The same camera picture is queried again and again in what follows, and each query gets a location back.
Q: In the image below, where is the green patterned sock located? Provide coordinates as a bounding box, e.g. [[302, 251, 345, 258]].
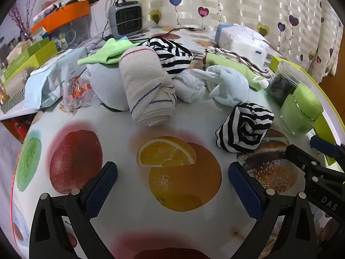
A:
[[202, 47, 271, 90]]

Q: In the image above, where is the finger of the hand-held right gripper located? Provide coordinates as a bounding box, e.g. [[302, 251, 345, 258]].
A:
[[285, 144, 345, 186], [309, 135, 345, 168]]

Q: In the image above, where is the clear jar with dark contents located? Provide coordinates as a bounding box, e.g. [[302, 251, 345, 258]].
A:
[[267, 61, 310, 106]]

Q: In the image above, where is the light green jar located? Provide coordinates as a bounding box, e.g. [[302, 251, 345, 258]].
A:
[[280, 83, 324, 138]]

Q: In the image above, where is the purple artificial flower branch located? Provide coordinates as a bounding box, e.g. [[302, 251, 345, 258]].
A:
[[8, 0, 46, 34]]

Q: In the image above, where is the grey small space heater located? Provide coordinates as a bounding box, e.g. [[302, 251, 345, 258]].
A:
[[108, 0, 143, 39]]

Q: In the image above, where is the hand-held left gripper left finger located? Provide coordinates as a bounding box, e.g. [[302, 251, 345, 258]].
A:
[[29, 161, 127, 259]]

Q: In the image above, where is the white blue tissue pack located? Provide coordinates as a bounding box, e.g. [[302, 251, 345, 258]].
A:
[[216, 24, 270, 65]]

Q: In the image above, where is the wooden wardrobe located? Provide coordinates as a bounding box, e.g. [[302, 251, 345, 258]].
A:
[[319, 67, 345, 106]]

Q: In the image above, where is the black power cable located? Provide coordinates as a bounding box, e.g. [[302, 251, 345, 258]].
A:
[[149, 27, 198, 38]]

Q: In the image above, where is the light blue plastic package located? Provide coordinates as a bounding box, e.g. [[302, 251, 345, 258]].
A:
[[25, 50, 89, 110]]

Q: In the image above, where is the black white striped sock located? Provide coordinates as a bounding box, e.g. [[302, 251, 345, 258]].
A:
[[215, 102, 275, 153]]

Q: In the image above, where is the heart print striped curtain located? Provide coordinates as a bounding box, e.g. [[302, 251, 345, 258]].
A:
[[119, 0, 343, 84]]

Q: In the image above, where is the black white striped cloth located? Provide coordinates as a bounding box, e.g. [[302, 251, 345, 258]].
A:
[[140, 36, 194, 77]]

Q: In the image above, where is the fruit print tablecloth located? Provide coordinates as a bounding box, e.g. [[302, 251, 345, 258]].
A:
[[11, 27, 345, 259]]

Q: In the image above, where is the white knit glove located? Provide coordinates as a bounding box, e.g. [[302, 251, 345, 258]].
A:
[[190, 65, 250, 107]]

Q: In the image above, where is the clear bag with orange print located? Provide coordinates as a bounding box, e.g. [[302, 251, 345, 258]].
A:
[[61, 76, 100, 111]]

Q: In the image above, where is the yellow-green cardboard box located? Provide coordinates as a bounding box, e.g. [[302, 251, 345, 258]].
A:
[[270, 56, 345, 168]]

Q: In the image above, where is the orange lidded storage box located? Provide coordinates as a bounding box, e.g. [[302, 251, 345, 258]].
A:
[[30, 0, 91, 49]]

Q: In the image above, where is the green microfiber cloth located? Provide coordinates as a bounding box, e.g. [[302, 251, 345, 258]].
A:
[[78, 38, 141, 66]]

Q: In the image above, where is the beige sock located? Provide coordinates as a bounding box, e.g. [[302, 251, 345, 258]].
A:
[[119, 46, 177, 127]]

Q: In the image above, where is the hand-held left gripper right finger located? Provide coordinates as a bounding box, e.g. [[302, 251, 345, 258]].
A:
[[228, 161, 317, 259]]

